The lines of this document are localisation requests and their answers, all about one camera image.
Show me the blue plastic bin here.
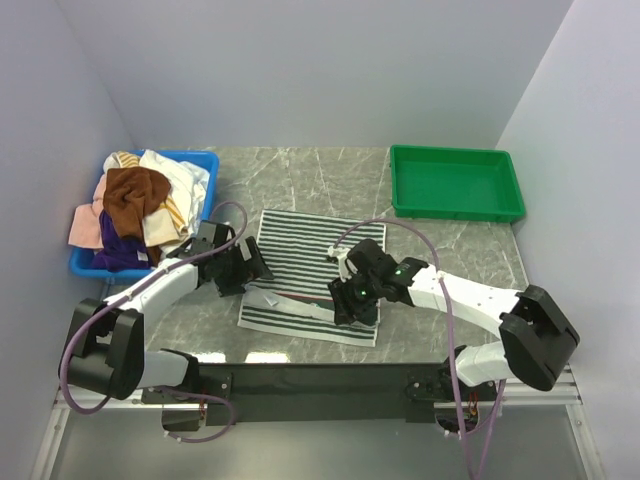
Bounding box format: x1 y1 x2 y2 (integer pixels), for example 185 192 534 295
69 150 219 284

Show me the cream yellow striped towel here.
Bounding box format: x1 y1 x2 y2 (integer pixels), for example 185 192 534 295
103 151 186 247

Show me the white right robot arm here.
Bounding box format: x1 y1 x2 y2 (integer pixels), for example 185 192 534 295
327 239 580 399

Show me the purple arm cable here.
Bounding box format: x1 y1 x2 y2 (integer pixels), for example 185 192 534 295
332 218 506 480
58 200 249 444

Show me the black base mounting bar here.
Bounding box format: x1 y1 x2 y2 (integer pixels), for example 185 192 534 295
140 362 499 427

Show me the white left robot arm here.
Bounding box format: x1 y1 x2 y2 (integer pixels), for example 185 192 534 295
59 221 273 402

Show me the green plastic tray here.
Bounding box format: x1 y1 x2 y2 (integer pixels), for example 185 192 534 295
389 145 526 224

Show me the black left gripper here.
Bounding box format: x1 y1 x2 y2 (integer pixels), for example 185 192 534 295
214 236 273 296

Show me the pink towel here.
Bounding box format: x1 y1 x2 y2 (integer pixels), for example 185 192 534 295
68 174 106 250

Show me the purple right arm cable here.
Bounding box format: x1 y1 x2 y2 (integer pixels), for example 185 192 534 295
332 218 506 480

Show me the brown towel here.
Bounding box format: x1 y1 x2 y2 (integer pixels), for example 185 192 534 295
103 166 171 246

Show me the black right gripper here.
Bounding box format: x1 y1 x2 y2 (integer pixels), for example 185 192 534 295
328 269 383 326

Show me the purple towel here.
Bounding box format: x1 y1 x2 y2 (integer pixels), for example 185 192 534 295
91 210 152 272

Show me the aluminium frame rail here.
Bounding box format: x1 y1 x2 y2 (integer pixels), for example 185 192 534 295
29 289 606 480

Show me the green white striped towel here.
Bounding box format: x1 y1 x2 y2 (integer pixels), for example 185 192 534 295
238 210 380 348

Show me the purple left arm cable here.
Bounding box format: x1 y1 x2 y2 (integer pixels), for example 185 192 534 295
58 200 249 444

